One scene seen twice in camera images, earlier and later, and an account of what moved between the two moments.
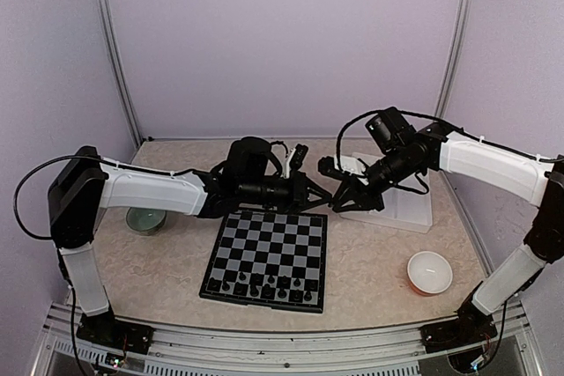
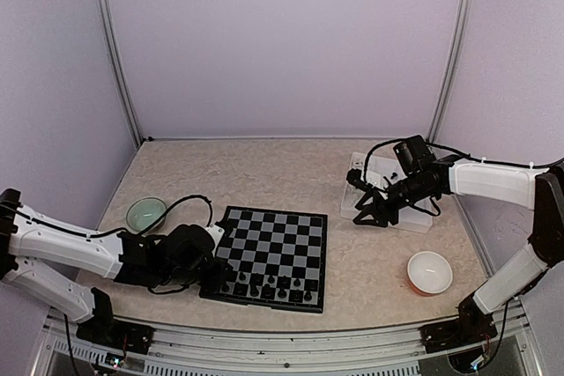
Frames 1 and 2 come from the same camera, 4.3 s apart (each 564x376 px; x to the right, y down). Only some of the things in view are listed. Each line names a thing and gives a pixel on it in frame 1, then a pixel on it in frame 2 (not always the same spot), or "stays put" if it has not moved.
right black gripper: x=359 y=194 -> x=381 y=209
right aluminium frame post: x=461 y=33 stays put
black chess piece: x=240 y=289 stays put
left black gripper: x=299 y=199 -> x=213 y=282
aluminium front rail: x=377 y=352 stays put
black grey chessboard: x=270 y=260 stays put
